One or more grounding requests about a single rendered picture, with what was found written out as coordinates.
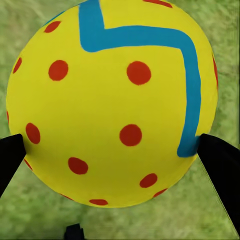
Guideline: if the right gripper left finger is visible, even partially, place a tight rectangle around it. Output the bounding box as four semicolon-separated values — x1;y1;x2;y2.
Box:
0;134;26;198

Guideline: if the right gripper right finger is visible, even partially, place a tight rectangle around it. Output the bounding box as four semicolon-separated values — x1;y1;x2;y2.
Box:
197;133;240;237

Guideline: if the easter egg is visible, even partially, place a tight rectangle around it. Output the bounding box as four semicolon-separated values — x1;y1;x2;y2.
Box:
6;0;219;208

